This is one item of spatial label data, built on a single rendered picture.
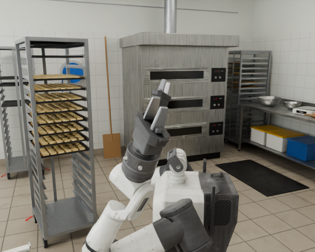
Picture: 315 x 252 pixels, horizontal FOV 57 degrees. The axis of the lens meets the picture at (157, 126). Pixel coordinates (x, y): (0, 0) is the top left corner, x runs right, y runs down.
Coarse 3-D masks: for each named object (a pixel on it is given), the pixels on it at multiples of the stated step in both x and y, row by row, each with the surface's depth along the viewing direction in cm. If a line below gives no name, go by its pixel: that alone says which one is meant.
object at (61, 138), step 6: (30, 132) 286; (72, 132) 278; (42, 138) 258; (48, 138) 257; (54, 138) 258; (60, 138) 257; (66, 138) 257; (72, 138) 257; (78, 138) 258; (84, 138) 264; (42, 144) 242
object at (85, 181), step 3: (72, 165) 319; (72, 168) 316; (75, 168) 309; (75, 171) 307; (78, 171) 300; (78, 174) 299; (81, 174) 292; (81, 177) 291; (84, 177) 285; (84, 180) 284; (87, 180) 277; (84, 183) 277; (87, 183) 277; (87, 186) 271; (90, 186) 270
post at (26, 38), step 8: (24, 40) 218; (32, 80) 224; (32, 88) 225; (32, 96) 226; (32, 104) 227; (32, 112) 228; (32, 120) 230; (40, 168) 239; (40, 176) 241; (40, 184) 242; (40, 192) 243; (40, 200) 244
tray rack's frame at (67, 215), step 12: (24, 108) 281; (24, 120) 283; (24, 132) 285; (72, 156) 315; (48, 204) 309; (60, 204) 309; (72, 204) 309; (36, 216) 286; (60, 216) 286; (72, 216) 286; (84, 216) 286; (48, 228) 265; (60, 228) 265; (72, 228) 265
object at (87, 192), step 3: (72, 177) 315; (75, 177) 314; (75, 180) 306; (78, 180) 305; (78, 183) 299; (81, 183) 296; (81, 186) 292; (84, 186) 288; (84, 189) 285; (87, 189) 280; (87, 192) 279; (90, 192) 273; (90, 195) 272
